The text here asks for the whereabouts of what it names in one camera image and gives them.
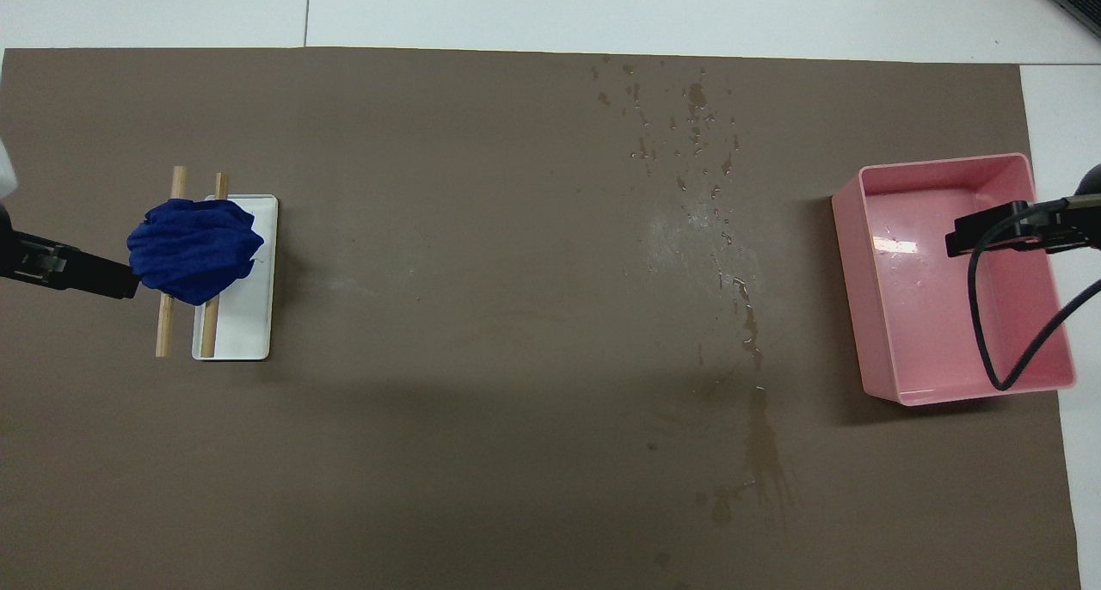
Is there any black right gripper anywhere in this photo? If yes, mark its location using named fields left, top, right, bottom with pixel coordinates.
left=945, top=200, right=1101, bottom=259

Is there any blue towel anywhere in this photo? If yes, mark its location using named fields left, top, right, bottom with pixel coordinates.
left=126, top=197, right=265, bottom=307

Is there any white towel rack base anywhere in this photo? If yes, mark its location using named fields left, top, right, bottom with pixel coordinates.
left=191, top=194, right=280, bottom=362

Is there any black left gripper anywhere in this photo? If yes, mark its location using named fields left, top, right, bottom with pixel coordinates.
left=0, top=205, right=141, bottom=300

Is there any brown table mat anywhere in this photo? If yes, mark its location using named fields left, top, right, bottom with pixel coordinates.
left=0, top=46, right=1083, bottom=590

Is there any pink plastic bin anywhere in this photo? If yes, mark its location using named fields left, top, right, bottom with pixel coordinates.
left=831, top=152, right=1077, bottom=407

